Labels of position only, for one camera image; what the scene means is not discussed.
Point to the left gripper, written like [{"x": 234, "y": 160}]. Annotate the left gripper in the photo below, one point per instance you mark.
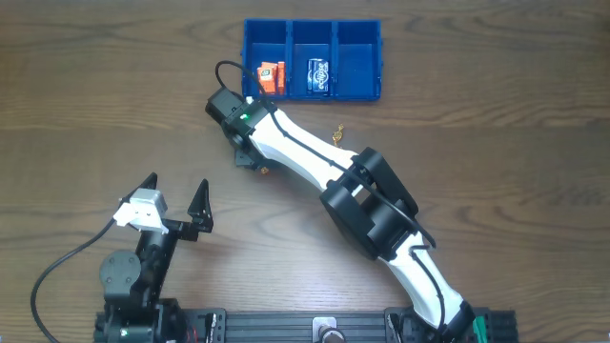
[{"x": 183, "y": 231}]

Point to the orange candy box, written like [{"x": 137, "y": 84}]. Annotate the orange candy box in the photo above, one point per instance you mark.
[
  {"x": 281, "y": 78},
  {"x": 267, "y": 78}
]

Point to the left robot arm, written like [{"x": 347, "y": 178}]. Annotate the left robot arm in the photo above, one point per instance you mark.
[{"x": 119, "y": 276}]

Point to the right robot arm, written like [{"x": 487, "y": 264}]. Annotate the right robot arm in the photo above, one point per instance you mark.
[{"x": 295, "y": 152}]

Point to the blue tray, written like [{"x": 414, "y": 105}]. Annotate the blue tray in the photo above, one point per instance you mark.
[{"x": 357, "y": 71}]

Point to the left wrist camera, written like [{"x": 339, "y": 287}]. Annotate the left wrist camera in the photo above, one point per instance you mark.
[{"x": 143, "y": 209}]

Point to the mounting rail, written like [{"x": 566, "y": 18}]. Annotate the mounting rail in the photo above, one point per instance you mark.
[{"x": 276, "y": 326}]

